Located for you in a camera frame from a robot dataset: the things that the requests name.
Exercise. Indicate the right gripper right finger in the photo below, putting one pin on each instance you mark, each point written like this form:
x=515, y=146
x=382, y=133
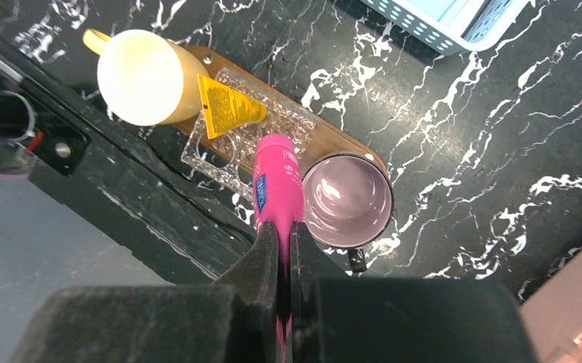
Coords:
x=339, y=318

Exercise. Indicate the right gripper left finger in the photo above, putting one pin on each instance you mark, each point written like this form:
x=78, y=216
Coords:
x=230, y=320

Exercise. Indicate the purple mug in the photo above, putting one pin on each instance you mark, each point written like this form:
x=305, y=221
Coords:
x=348, y=203

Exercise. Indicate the clear textured acrylic holder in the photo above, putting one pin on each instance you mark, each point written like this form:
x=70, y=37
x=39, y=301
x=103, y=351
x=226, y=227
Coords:
x=229, y=159

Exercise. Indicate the pink toothpaste tube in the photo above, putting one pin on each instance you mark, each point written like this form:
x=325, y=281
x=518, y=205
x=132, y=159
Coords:
x=278, y=197

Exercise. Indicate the oval wooden tray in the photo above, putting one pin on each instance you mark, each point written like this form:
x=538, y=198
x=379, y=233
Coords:
x=328, y=139

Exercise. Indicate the yellow toothpaste tube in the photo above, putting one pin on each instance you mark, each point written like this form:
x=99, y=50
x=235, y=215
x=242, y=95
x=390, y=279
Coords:
x=225, y=108

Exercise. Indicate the yellow mug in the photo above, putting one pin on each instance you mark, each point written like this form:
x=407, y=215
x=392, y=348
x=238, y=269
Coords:
x=146, y=80

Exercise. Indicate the light blue plastic basket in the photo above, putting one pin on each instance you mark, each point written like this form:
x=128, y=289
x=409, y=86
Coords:
x=451, y=27

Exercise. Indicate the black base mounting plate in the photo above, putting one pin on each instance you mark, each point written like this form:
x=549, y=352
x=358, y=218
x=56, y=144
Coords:
x=117, y=182

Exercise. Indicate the pink translucent storage box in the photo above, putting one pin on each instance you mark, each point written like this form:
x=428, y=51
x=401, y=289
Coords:
x=553, y=315

